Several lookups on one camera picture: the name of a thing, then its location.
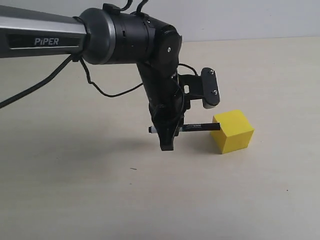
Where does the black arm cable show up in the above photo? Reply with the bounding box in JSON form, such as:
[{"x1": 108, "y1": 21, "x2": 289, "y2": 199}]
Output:
[{"x1": 0, "y1": 53, "x2": 203, "y2": 118}]

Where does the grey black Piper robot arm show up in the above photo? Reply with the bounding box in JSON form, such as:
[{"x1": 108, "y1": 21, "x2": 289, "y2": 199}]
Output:
[{"x1": 0, "y1": 3, "x2": 186, "y2": 151}]

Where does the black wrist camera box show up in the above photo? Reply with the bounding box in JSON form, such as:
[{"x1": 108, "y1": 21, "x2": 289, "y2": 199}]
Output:
[{"x1": 201, "y1": 67, "x2": 220, "y2": 109}]

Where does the yellow cube block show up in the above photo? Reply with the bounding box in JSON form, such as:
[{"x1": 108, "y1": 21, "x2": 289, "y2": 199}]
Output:
[{"x1": 210, "y1": 109, "x2": 255, "y2": 154}]

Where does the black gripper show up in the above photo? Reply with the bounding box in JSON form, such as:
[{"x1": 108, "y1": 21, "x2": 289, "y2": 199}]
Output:
[{"x1": 148, "y1": 74, "x2": 203, "y2": 151}]

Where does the black and white marker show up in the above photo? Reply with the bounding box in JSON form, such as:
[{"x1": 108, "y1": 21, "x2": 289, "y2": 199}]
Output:
[{"x1": 148, "y1": 123, "x2": 221, "y2": 134}]

